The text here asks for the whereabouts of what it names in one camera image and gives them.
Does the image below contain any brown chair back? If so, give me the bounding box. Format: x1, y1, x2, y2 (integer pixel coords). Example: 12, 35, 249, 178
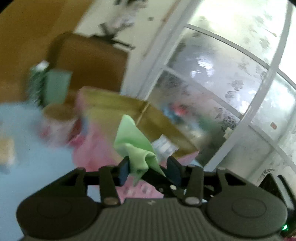
46, 32, 128, 92

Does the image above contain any pink white round cup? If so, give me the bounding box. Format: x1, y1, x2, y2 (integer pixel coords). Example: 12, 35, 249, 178
40, 103, 78, 147

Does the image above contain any white power strip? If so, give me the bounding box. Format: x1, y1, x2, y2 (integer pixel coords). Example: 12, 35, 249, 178
93, 0, 148, 50

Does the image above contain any blue pig cartoon mat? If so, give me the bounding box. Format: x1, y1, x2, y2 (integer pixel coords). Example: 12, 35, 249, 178
0, 101, 163, 241

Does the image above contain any light green cloth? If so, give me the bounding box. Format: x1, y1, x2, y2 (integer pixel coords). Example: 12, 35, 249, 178
113, 114, 165, 185

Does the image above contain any pink gold storage box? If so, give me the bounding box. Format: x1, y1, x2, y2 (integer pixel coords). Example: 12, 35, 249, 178
72, 86, 200, 200

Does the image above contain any teal green small box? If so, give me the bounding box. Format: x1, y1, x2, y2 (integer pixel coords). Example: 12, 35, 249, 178
44, 69, 73, 105

